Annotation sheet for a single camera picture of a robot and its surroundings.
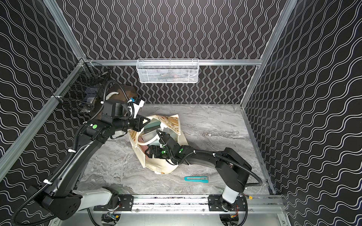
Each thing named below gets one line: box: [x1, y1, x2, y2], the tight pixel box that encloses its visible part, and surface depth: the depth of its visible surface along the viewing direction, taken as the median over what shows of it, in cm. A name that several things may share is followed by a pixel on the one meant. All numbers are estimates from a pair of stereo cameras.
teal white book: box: [141, 117, 162, 143], surface depth 87 cm
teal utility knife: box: [183, 176, 209, 184], surface depth 84 cm
